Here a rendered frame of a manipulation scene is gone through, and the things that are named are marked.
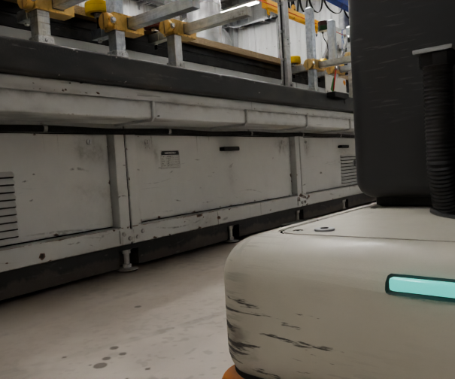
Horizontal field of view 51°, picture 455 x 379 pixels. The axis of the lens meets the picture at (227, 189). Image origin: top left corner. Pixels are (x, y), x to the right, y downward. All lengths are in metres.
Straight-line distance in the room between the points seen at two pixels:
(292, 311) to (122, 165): 1.29
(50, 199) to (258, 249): 1.14
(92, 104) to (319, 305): 1.08
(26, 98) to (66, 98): 0.12
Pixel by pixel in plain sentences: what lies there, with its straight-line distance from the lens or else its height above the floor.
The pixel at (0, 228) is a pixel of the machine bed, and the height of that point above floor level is 0.22.
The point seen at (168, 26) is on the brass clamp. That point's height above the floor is 0.83.
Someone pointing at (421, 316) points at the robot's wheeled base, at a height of 0.22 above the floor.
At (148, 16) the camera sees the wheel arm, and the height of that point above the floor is 0.81.
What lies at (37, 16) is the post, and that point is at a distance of 1.38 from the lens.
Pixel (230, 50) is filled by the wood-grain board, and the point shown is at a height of 0.88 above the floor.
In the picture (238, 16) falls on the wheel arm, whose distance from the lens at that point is 1.58.
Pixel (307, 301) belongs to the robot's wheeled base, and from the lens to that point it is 0.50.
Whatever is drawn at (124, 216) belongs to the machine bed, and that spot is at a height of 0.20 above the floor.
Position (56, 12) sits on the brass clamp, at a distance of 1.40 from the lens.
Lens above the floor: 0.37
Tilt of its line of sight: 3 degrees down
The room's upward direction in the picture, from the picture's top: 4 degrees counter-clockwise
